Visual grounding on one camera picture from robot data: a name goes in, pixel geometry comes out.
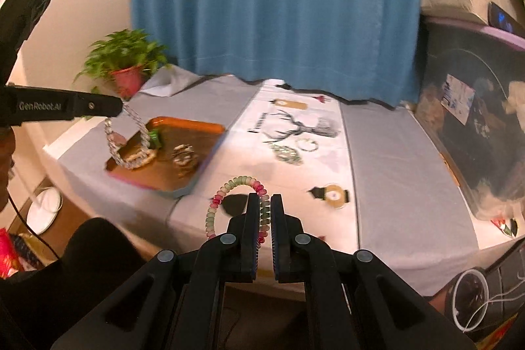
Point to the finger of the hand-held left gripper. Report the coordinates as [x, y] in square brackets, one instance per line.
[100, 106]

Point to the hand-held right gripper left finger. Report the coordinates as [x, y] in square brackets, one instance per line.
[251, 235]

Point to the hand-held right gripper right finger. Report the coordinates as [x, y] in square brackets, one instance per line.
[279, 239]

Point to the orange metal tray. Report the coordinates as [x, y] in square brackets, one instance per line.
[164, 171]

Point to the thin metal bangle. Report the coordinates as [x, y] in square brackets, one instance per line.
[297, 145]

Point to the green plant in red pot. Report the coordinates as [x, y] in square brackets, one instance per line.
[127, 81]

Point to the white printed table runner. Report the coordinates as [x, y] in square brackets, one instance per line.
[246, 153]

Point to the white round floor device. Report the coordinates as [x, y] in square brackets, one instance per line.
[43, 210]

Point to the grey tablecloth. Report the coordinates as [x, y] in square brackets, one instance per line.
[389, 169]

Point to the red patterned bag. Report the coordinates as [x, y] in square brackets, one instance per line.
[10, 251]

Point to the blue curtain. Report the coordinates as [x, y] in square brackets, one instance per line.
[266, 5]

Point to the red and green packet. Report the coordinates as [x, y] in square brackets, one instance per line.
[506, 228]

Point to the black device blue display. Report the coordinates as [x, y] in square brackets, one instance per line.
[502, 18]

